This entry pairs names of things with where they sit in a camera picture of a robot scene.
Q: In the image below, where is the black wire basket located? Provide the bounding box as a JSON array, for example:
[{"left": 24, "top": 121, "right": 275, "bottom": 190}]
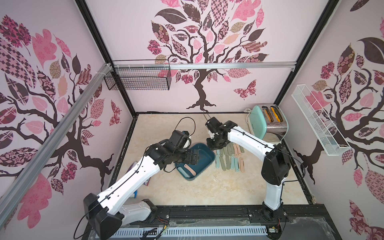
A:
[{"left": 104, "top": 58, "right": 172, "bottom": 91}]

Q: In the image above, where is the white wire shelf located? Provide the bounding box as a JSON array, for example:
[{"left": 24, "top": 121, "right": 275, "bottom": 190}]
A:
[{"left": 292, "top": 84, "right": 352, "bottom": 156}]

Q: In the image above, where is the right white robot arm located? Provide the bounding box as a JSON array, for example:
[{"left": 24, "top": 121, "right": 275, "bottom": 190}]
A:
[{"left": 205, "top": 118, "right": 291, "bottom": 212}]

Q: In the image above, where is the olive green fruit knife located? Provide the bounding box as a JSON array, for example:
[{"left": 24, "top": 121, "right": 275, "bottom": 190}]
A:
[{"left": 224, "top": 145, "right": 232, "bottom": 170}]

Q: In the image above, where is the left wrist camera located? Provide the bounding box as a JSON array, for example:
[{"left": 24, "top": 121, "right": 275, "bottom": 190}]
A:
[{"left": 169, "top": 130, "right": 192, "bottom": 150}]

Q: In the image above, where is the pale olive fruit knife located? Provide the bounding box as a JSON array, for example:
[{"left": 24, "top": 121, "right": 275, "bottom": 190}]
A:
[{"left": 219, "top": 156, "right": 227, "bottom": 171}]

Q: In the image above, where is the white slotted cable duct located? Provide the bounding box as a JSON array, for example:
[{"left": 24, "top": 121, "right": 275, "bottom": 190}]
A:
[{"left": 112, "top": 226, "right": 268, "bottom": 239}]

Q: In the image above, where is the mint green toaster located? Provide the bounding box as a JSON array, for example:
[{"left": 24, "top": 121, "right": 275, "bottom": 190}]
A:
[{"left": 247, "top": 104, "right": 289, "bottom": 144}]

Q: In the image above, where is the long pink fruit knife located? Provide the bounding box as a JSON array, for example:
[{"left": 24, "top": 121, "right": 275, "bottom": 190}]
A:
[{"left": 184, "top": 164, "right": 197, "bottom": 177}]

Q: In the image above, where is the teal plastic storage box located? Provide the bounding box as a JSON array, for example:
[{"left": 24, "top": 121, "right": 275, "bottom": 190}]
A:
[{"left": 175, "top": 143, "right": 215, "bottom": 181}]

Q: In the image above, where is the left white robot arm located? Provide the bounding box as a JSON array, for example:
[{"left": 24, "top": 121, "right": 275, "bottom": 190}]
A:
[{"left": 83, "top": 143, "right": 199, "bottom": 240}]

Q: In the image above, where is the purple snack packet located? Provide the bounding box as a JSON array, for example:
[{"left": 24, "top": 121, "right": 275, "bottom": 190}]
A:
[{"left": 127, "top": 161, "right": 151, "bottom": 186}]

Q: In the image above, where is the light teal fruit knife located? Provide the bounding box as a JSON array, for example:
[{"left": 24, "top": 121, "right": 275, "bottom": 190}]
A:
[{"left": 231, "top": 156, "right": 240, "bottom": 172}]

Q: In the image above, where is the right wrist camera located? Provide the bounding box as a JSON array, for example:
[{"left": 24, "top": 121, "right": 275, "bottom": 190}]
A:
[{"left": 205, "top": 117, "right": 223, "bottom": 136}]

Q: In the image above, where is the pale mint fruit knife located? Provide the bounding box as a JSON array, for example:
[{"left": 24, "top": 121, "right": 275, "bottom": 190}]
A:
[{"left": 215, "top": 150, "right": 221, "bottom": 169}]

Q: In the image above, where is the mint fruit knife in box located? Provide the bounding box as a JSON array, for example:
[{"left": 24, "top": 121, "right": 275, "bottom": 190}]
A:
[{"left": 178, "top": 167, "right": 190, "bottom": 179}]

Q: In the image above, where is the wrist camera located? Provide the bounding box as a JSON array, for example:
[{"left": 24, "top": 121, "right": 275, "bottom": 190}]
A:
[
  {"left": 205, "top": 117, "right": 223, "bottom": 136},
  {"left": 169, "top": 130, "right": 192, "bottom": 150}
]

